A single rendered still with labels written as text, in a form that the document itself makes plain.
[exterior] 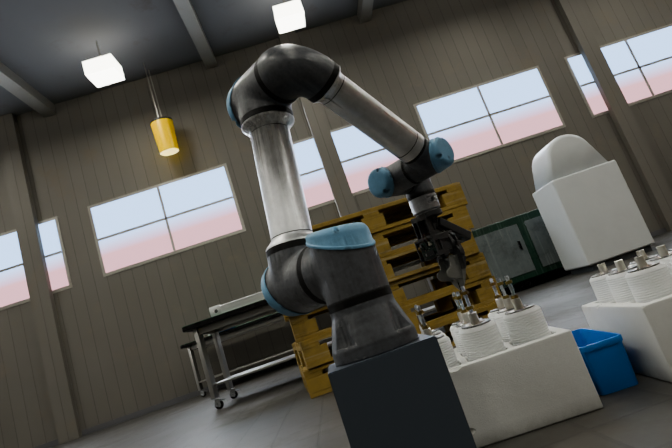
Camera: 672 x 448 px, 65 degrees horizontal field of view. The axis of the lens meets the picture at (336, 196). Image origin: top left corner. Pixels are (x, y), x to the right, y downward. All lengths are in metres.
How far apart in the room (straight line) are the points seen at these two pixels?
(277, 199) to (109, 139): 8.87
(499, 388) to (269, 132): 0.78
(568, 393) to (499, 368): 0.16
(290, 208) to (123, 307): 8.22
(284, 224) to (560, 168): 5.48
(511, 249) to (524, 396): 5.55
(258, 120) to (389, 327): 0.50
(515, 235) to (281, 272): 6.00
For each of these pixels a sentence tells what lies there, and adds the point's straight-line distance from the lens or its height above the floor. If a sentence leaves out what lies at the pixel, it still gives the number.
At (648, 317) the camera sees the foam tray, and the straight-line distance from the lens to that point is 1.43.
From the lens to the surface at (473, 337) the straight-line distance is 1.37.
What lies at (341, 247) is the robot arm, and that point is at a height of 0.48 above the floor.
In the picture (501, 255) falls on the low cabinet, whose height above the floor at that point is 0.47.
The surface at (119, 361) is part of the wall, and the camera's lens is 9.22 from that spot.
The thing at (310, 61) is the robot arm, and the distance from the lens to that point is 1.09.
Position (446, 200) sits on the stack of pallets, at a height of 0.88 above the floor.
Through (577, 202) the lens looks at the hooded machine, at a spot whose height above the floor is 0.73.
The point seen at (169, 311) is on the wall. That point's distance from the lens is 8.97.
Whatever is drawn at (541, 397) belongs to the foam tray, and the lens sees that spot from 1.38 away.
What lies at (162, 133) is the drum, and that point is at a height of 4.05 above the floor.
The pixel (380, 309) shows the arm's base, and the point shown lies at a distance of 0.90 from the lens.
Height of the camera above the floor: 0.37
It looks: 13 degrees up
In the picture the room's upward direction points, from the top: 19 degrees counter-clockwise
